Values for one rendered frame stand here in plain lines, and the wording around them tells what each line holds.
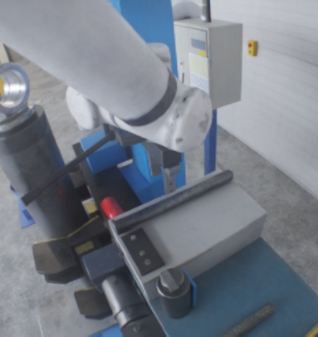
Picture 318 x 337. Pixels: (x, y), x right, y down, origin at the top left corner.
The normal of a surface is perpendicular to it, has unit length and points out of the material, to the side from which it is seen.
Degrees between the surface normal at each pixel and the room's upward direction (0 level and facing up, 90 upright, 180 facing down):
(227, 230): 0
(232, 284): 0
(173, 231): 0
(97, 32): 92
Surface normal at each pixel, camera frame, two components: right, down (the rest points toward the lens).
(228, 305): -0.11, -0.76
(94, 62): 0.48, 0.72
